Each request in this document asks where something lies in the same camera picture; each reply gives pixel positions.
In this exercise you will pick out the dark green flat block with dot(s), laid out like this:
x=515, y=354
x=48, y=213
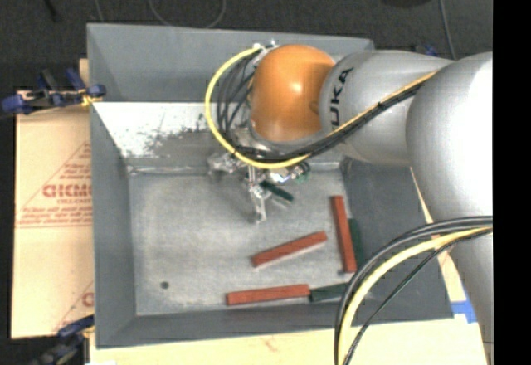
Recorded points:
x=357, y=243
x=329, y=293

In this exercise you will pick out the brown cardboard board, red print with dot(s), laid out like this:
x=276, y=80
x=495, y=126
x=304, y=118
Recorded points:
x=50, y=264

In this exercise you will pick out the red-brown flat block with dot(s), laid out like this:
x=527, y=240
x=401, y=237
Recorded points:
x=267, y=295
x=344, y=235
x=289, y=249

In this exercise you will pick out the grey metal bin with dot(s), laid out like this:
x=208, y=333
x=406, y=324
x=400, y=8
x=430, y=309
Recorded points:
x=186, y=230

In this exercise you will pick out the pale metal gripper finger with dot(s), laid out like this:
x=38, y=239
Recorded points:
x=259, y=205
x=226, y=164

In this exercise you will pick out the black cylinder on white bracket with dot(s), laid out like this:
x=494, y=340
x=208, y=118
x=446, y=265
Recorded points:
x=279, y=191

